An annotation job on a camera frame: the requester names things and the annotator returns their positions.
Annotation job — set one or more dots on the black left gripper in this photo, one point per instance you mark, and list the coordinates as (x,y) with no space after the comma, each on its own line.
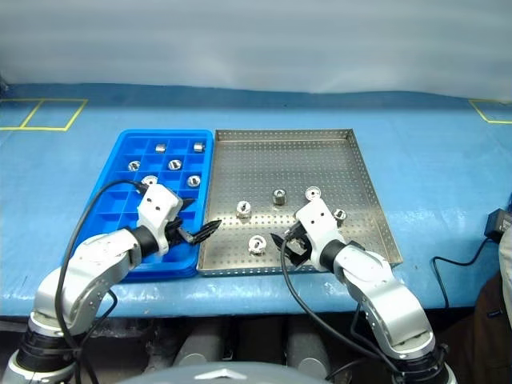
(178,234)

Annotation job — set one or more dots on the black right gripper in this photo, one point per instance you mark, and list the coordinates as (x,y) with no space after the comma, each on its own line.
(307,250)

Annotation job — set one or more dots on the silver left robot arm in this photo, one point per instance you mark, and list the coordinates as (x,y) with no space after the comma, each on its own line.
(100,256)

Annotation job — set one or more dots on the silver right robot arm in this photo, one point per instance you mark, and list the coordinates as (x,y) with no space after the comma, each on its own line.
(380,296)

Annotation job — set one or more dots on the blue compartment tray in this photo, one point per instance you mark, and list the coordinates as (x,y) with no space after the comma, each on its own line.
(116,200)

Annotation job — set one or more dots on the perforated metal tray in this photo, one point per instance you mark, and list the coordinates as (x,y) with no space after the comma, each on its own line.
(280,160)

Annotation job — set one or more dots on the grey rounded cylinder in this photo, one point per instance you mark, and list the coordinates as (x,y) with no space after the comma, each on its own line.
(308,352)
(200,348)

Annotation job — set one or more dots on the grey robot torso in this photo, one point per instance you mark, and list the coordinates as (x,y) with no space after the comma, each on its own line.
(240,376)

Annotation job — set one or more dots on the blue plastic table cover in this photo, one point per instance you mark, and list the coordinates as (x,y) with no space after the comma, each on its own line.
(420,160)

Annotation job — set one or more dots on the yellow tape double square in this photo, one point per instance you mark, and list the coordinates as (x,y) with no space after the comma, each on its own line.
(76,113)

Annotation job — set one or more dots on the black power adapter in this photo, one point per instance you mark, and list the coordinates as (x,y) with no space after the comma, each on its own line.
(498,224)

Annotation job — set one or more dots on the person in beige jacket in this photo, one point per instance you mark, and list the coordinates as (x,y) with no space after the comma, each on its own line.
(496,328)

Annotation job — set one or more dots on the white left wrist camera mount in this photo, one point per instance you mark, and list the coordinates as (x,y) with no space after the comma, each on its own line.
(158,204)

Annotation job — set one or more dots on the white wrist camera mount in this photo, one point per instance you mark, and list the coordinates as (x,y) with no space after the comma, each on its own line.
(158,204)
(318,218)

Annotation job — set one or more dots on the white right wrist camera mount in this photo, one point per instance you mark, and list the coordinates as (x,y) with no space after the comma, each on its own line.
(318,218)

